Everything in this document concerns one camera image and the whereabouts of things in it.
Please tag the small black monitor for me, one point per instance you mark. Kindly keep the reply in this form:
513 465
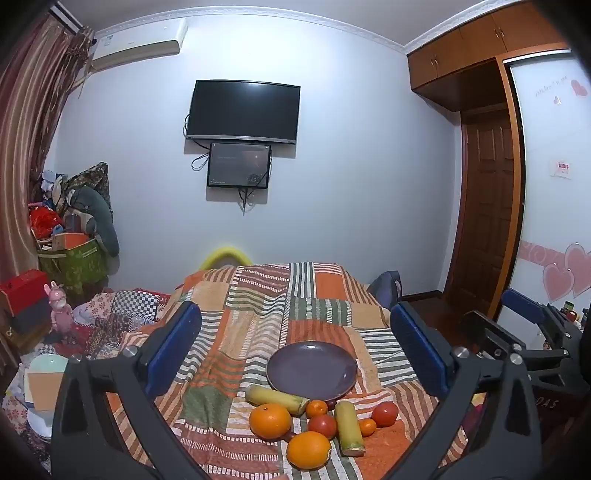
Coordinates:
238 164

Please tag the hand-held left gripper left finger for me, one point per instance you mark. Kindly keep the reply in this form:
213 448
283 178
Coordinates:
173 353

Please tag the dark patterned cloth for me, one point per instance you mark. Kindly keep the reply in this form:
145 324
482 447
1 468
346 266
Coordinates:
90 177

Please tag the small wall sticker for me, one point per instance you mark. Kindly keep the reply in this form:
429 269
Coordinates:
562 168

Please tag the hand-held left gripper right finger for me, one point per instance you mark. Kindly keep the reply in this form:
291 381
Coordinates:
420 355

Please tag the striped patchwork blanket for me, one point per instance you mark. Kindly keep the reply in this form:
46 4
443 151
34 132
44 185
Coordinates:
258 314

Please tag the yellow sugarcane piece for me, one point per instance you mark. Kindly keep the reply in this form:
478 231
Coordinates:
272 398

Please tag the pale green plate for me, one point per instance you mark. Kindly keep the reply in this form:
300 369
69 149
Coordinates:
46 362

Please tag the large orange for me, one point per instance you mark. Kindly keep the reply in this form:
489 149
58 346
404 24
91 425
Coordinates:
270 421
308 450

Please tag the grey plush toy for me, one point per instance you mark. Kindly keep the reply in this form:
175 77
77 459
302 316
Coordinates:
97 212

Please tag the white air conditioner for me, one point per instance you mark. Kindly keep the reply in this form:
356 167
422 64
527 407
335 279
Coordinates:
138 44

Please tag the brown wooden door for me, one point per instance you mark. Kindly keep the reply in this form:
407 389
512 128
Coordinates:
489 212

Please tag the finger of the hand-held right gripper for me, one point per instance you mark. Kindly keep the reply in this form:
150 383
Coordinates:
526 307
489 330

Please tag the floral checkered quilt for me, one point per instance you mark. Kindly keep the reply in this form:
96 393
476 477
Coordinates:
120 307

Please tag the red plastic bag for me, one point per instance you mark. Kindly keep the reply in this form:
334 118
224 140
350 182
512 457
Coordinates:
42 220

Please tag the wooden overhead cabinet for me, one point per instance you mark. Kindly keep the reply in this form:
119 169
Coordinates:
461 50

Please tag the black wall television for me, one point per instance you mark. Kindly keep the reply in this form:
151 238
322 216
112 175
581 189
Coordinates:
242 108

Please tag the red gift box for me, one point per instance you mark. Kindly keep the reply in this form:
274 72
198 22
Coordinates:
23 288

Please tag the small tangerine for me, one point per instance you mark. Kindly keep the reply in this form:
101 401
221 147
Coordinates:
368 427
316 409

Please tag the green storage box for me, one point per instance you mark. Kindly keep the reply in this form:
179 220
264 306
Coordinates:
74 270

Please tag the white heart-print wardrobe door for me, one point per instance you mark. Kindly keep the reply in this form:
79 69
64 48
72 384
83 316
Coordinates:
549 207

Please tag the striped brown curtain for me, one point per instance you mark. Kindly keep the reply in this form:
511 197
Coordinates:
27 138

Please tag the purple plate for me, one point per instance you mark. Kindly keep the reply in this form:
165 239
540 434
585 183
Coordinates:
309 369

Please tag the greenish sugarcane piece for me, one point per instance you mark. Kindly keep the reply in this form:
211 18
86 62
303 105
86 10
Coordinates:
348 429

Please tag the brown cardboard sheet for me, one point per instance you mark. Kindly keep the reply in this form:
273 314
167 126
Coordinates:
44 390

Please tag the red tomato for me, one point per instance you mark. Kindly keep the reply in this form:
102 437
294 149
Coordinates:
384 414
322 425

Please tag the pink rabbit toy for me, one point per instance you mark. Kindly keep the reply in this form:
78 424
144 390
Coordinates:
60 309

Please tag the orange cardboard box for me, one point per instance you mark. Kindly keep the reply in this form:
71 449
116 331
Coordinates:
69 241

